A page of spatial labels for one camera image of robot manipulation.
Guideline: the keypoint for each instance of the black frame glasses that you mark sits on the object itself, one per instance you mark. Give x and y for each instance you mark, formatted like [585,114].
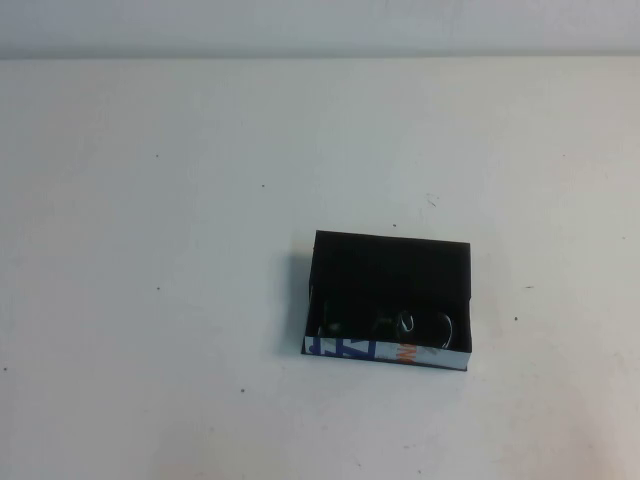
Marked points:
[405,320]

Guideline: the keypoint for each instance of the black glasses case box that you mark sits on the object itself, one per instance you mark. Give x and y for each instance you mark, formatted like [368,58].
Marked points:
[390,270]

